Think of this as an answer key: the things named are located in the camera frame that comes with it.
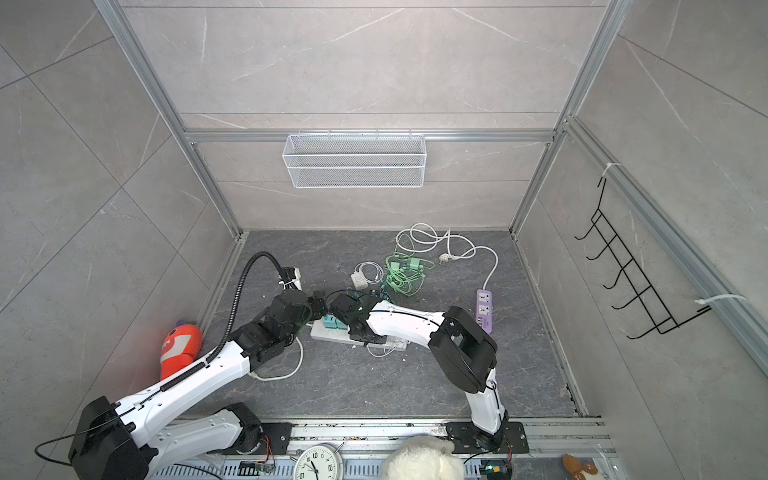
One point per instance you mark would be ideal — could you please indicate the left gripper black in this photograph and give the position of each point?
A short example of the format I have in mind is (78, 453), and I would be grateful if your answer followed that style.
(317, 304)

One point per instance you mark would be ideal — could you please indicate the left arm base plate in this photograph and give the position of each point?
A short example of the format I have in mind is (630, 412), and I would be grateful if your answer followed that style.
(277, 436)

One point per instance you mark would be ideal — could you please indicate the white analog clock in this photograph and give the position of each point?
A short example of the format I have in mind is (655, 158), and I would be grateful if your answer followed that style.
(319, 462)

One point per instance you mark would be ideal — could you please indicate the brown plush toy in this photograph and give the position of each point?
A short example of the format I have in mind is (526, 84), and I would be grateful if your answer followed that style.
(581, 470)

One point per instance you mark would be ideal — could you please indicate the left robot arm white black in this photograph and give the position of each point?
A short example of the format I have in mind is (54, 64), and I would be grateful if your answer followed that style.
(137, 436)

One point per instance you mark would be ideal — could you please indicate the black wire hook rack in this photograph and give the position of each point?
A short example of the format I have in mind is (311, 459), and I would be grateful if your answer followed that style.
(631, 273)

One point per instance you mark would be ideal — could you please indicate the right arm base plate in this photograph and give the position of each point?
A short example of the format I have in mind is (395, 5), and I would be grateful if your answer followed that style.
(469, 439)

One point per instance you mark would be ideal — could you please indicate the white 66W charger with cable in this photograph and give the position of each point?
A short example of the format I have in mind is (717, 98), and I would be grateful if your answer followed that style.
(384, 350)

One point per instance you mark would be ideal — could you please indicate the red toy vacuum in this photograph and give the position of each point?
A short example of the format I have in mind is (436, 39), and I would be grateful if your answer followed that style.
(180, 349)

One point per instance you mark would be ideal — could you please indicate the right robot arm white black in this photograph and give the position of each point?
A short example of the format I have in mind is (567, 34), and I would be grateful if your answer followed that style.
(465, 353)

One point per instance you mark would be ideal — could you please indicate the aluminium front rail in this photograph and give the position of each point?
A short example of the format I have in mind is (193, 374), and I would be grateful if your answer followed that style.
(534, 448)

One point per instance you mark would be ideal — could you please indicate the purple small power strip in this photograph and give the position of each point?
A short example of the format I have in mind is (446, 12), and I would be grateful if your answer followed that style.
(483, 311)

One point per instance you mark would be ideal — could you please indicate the white wire mesh basket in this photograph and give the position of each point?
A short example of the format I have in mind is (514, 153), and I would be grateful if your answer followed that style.
(361, 160)

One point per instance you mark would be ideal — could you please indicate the white multicolour power strip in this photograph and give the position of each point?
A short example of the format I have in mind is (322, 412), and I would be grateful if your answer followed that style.
(345, 336)

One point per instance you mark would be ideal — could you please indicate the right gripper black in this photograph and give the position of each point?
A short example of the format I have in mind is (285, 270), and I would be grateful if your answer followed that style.
(352, 334)

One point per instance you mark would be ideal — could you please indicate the white plush toy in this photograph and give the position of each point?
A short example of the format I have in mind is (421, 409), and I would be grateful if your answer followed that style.
(422, 458)

